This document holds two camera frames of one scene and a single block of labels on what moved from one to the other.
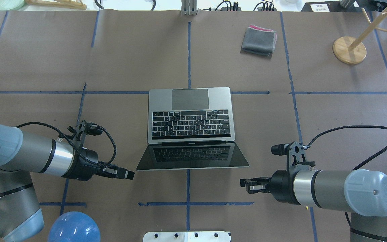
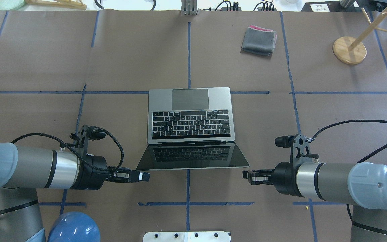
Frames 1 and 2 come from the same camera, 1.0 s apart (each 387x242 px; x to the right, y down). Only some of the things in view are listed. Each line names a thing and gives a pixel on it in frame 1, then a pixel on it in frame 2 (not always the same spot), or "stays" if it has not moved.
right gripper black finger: x=252 y=189 → x=257 y=180
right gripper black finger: x=258 y=181 → x=258 y=173
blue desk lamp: x=74 y=226 stays
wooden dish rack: x=74 y=4 stays
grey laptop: x=191 y=128 stays
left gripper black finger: x=123 y=173 → x=135 y=176
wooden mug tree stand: x=351 y=50 stays
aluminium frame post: x=188 y=7 stays
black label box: x=324 y=6 stays
